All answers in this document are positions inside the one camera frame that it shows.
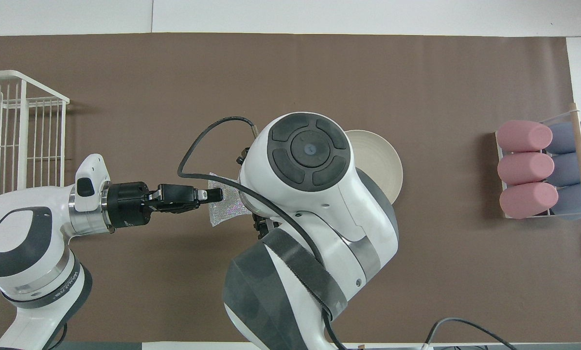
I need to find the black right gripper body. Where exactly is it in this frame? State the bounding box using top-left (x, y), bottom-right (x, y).
top-left (252, 214), bottom-right (275, 242)

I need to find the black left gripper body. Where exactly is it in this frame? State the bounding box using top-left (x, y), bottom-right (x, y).
top-left (108, 181), bottom-right (160, 229)

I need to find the silver mesh sponge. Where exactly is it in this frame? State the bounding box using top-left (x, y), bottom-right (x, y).
top-left (207, 172), bottom-right (255, 228)

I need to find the cream round plate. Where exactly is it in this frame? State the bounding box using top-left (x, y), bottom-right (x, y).
top-left (344, 130), bottom-right (404, 205)

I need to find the brown table mat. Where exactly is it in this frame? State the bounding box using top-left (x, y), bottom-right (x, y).
top-left (0, 33), bottom-right (581, 343)

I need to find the pink plastic cup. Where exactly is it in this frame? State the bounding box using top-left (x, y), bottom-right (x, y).
top-left (496, 120), bottom-right (553, 153)
top-left (497, 152), bottom-right (555, 186)
top-left (499, 182), bottom-right (559, 219)

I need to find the cup rack with wooden bar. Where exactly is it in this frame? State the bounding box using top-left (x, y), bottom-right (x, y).
top-left (494, 102), bottom-right (581, 222)

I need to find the white wire dish rack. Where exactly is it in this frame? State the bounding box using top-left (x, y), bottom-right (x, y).
top-left (0, 70), bottom-right (70, 207)

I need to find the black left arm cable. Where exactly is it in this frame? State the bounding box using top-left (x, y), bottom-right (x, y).
top-left (45, 322), bottom-right (68, 350)

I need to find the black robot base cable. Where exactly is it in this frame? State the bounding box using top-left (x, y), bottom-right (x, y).
top-left (423, 317), bottom-right (520, 350)

